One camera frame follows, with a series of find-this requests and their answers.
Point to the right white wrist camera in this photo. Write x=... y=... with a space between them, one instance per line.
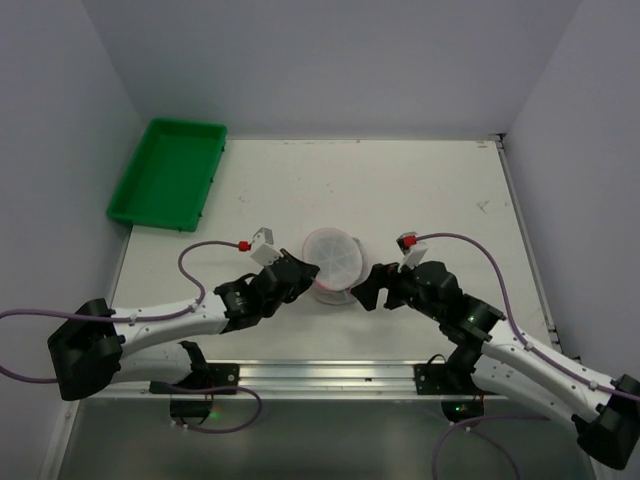
x=412 y=249

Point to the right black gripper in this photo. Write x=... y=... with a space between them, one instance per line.
x=388 y=281

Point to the aluminium mounting rail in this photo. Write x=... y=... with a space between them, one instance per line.
x=303 y=380

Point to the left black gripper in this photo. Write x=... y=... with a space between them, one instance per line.
x=292 y=272

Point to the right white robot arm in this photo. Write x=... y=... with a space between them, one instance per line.
x=499 y=357

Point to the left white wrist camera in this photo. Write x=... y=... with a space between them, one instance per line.
x=262 y=249

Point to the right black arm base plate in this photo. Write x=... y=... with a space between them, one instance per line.
x=438 y=376

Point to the white mesh laundry bag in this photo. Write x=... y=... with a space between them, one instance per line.
x=341 y=260

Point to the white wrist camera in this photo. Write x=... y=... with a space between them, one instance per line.
x=412 y=249
x=262 y=249

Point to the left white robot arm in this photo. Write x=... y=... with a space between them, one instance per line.
x=99 y=346

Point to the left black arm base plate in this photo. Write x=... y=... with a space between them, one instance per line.
x=215 y=377

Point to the green plastic tray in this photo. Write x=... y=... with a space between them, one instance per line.
x=169 y=176

